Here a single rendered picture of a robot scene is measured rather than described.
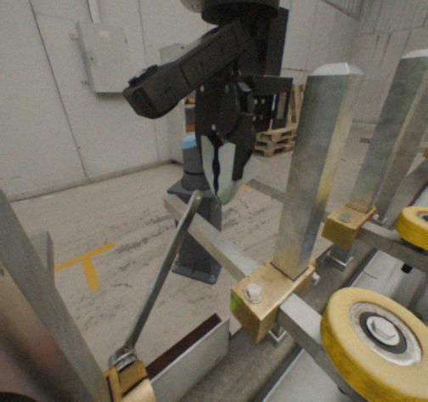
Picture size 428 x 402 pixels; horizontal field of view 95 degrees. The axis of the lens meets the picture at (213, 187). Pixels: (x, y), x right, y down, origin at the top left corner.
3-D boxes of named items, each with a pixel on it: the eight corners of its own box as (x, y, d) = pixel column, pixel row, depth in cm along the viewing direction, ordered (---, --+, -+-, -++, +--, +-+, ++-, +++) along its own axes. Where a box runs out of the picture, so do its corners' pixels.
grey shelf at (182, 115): (171, 162, 320) (159, 48, 250) (213, 152, 372) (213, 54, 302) (186, 171, 290) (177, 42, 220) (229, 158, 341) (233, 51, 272)
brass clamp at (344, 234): (317, 234, 41) (323, 214, 39) (345, 212, 48) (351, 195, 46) (350, 252, 36) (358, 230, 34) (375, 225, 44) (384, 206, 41)
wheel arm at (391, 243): (236, 184, 62) (237, 171, 60) (244, 181, 64) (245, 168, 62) (423, 277, 31) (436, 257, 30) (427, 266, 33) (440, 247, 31)
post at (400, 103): (322, 274, 51) (402, 51, 29) (328, 267, 53) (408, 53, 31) (335, 283, 48) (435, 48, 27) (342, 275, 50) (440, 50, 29)
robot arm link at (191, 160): (186, 162, 114) (184, 132, 106) (215, 163, 113) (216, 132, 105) (180, 172, 101) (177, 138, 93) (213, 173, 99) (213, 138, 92)
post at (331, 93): (256, 348, 39) (308, 64, 17) (267, 336, 41) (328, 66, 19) (269, 366, 36) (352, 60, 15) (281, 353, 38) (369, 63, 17)
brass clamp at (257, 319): (226, 308, 27) (227, 284, 25) (284, 262, 35) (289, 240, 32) (260, 349, 23) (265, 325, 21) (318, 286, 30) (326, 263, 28)
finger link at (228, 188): (263, 202, 27) (273, 134, 23) (231, 217, 24) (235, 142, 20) (247, 194, 29) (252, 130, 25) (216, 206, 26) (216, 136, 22)
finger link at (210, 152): (247, 194, 29) (252, 130, 25) (216, 206, 26) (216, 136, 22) (233, 186, 31) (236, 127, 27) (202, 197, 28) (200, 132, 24)
